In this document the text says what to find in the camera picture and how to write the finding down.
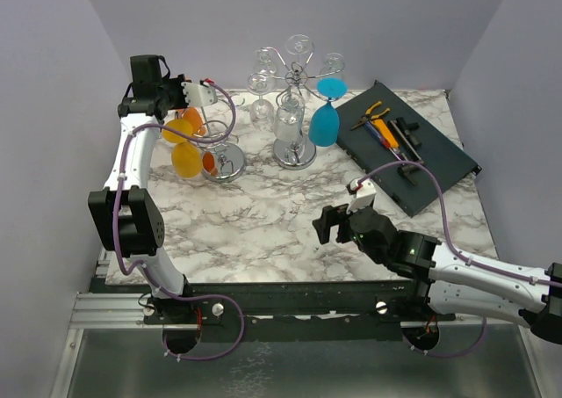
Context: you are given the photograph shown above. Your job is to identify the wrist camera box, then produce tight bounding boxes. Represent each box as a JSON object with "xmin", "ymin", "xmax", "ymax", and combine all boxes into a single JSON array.
[
  {"xmin": 181, "ymin": 80, "xmax": 218, "ymax": 107},
  {"xmin": 346, "ymin": 178, "xmax": 377, "ymax": 214}
]

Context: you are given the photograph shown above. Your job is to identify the yellow handled pliers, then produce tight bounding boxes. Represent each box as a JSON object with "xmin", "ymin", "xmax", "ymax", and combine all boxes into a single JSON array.
[{"xmin": 351, "ymin": 101, "xmax": 391, "ymax": 130}]

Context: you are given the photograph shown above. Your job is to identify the tall chrome glass rack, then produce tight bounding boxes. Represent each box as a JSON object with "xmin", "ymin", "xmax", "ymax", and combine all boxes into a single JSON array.
[{"xmin": 248, "ymin": 34, "xmax": 348, "ymax": 170}]

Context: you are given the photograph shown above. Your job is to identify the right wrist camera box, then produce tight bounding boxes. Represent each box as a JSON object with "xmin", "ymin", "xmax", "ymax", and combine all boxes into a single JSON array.
[{"xmin": 346, "ymin": 178, "xmax": 377, "ymax": 214}]

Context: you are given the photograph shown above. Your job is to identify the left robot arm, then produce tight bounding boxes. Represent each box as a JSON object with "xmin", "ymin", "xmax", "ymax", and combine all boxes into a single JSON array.
[{"xmin": 88, "ymin": 54, "xmax": 195, "ymax": 323}]

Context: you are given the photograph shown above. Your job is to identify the clear wine glass front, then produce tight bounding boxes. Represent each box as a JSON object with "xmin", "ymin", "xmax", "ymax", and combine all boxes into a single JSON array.
[{"xmin": 248, "ymin": 73, "xmax": 275, "ymax": 127}]

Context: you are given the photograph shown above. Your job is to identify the tall clear flute glass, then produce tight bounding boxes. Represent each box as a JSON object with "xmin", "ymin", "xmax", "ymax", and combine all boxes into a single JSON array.
[{"xmin": 285, "ymin": 34, "xmax": 315, "ymax": 68}]

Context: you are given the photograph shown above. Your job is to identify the black metal tool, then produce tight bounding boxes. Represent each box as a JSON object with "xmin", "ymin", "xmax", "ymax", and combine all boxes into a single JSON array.
[{"xmin": 396, "ymin": 117, "xmax": 419, "ymax": 137}]

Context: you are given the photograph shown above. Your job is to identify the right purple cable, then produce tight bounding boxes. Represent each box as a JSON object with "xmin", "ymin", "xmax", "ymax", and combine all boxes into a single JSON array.
[{"xmin": 355, "ymin": 159, "xmax": 562, "ymax": 358}]

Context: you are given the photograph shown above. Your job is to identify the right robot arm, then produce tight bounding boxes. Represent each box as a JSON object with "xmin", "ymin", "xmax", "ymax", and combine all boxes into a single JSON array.
[{"xmin": 313, "ymin": 206, "xmax": 561, "ymax": 344}]

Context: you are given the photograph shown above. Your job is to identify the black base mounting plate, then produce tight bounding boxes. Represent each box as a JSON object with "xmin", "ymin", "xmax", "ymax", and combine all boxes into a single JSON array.
[{"xmin": 89, "ymin": 277, "xmax": 454, "ymax": 351}]

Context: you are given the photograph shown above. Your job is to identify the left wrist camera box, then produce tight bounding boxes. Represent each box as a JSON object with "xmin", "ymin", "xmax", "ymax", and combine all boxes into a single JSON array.
[{"xmin": 181, "ymin": 80, "xmax": 218, "ymax": 107}]

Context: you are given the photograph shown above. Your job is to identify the clear wine glass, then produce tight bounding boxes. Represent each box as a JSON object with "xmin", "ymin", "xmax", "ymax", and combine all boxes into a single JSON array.
[
  {"xmin": 319, "ymin": 53, "xmax": 345, "ymax": 80},
  {"xmin": 253, "ymin": 48, "xmax": 277, "ymax": 79},
  {"xmin": 248, "ymin": 73, "xmax": 275, "ymax": 127},
  {"xmin": 273, "ymin": 93, "xmax": 305, "ymax": 142}
]

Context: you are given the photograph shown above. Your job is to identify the blue plastic goblet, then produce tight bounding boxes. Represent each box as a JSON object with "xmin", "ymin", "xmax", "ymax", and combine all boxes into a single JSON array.
[{"xmin": 308, "ymin": 77, "xmax": 348, "ymax": 148}]

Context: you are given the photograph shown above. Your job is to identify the small chrome glass rack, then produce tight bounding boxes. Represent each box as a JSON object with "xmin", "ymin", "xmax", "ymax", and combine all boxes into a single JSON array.
[{"xmin": 196, "ymin": 93, "xmax": 246, "ymax": 183}]

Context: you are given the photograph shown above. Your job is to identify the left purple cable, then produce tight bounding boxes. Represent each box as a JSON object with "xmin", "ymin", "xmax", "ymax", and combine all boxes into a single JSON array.
[{"xmin": 112, "ymin": 81, "xmax": 246, "ymax": 364}]

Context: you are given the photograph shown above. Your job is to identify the yellow utility knife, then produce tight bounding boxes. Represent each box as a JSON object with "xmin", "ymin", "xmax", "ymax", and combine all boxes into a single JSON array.
[{"xmin": 374, "ymin": 119, "xmax": 400, "ymax": 148}]

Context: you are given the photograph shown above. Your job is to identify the orange plastic goblet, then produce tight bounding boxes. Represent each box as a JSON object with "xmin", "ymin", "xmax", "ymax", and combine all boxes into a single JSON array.
[{"xmin": 182, "ymin": 107, "xmax": 219, "ymax": 176}]

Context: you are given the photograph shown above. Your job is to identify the purple cable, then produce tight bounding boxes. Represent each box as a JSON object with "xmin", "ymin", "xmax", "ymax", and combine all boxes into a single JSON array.
[
  {"xmin": 112, "ymin": 81, "xmax": 246, "ymax": 364},
  {"xmin": 355, "ymin": 159, "xmax": 562, "ymax": 358}
]

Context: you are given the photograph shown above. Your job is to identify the aluminium rail frame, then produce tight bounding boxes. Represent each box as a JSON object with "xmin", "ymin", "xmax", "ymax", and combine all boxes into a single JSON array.
[{"xmin": 47, "ymin": 90, "xmax": 544, "ymax": 398}]

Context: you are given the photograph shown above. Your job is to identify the blue red screwdriver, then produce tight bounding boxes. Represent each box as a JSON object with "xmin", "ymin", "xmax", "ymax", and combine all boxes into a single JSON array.
[{"xmin": 366, "ymin": 121, "xmax": 391, "ymax": 148}]

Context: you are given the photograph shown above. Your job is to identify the dark flat equipment box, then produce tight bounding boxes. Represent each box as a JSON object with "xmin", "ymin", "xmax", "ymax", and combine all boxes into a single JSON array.
[{"xmin": 336, "ymin": 82, "xmax": 480, "ymax": 217}]

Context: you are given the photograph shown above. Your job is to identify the yellow plastic goblet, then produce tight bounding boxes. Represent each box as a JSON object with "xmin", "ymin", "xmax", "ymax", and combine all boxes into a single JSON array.
[{"xmin": 162, "ymin": 119, "xmax": 203, "ymax": 178}]

